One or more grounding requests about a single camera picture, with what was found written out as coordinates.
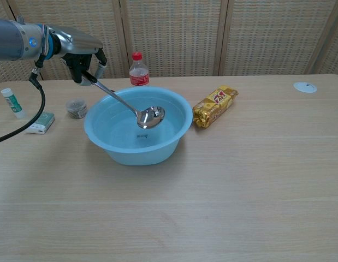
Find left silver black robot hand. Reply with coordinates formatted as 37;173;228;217
48;26;108;87

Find metal ladle with black handle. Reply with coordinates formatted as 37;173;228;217
82;71;166;129

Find light blue plastic bowl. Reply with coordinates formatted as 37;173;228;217
84;86;193;166

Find small clear jar dark contents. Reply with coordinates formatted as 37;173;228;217
66;99;88;120

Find clear bottle with red cap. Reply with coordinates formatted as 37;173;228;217
129;52;150;87

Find small green white box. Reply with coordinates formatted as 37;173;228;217
25;112;56;135

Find white green glue stick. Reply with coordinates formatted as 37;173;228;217
1;87;27;119

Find gold biscuit packet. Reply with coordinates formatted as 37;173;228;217
192;85;239;129

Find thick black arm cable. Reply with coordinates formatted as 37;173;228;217
0;58;46;145

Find white round cable grommet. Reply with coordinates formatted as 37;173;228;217
293;81;318;94

